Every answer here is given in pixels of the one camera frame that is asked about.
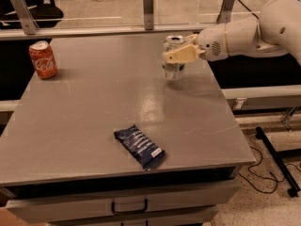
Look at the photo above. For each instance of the grey cabinet drawer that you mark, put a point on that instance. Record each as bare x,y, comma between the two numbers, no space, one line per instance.
93,205

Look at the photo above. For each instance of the right metal bracket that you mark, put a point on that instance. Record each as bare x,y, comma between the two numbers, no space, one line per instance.
225,11

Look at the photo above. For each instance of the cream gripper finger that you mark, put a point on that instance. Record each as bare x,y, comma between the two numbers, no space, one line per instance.
191,39
185,54

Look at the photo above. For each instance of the blue RXBAR blueberry wrapper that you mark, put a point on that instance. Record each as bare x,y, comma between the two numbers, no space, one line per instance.
140,147

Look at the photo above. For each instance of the middle metal bracket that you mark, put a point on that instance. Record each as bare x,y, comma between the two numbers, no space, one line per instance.
148,11

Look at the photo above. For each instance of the black office chair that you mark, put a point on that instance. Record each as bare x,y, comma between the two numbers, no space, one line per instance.
45,13

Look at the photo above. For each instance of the red Coca-Cola can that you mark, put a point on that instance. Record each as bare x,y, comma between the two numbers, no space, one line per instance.
43,59

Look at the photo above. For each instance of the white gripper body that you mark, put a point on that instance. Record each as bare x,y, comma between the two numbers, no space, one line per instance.
212,43

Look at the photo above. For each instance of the metal bracket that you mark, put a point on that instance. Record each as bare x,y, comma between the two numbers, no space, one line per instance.
27,22
148,11
225,11

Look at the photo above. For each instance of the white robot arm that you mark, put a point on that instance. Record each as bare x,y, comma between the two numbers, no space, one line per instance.
276,31

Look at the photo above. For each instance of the silver green 7up can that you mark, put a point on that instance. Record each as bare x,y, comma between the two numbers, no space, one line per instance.
173,69

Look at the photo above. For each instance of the black floor stand leg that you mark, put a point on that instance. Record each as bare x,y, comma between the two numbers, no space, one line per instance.
294,187

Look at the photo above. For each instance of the clear acrylic barrier panel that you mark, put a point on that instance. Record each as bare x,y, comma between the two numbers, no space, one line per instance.
179,14

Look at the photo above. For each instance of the left metal bracket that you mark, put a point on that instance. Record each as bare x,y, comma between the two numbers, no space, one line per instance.
27,22

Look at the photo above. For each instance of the black drawer handle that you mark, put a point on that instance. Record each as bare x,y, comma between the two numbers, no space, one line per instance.
129,208

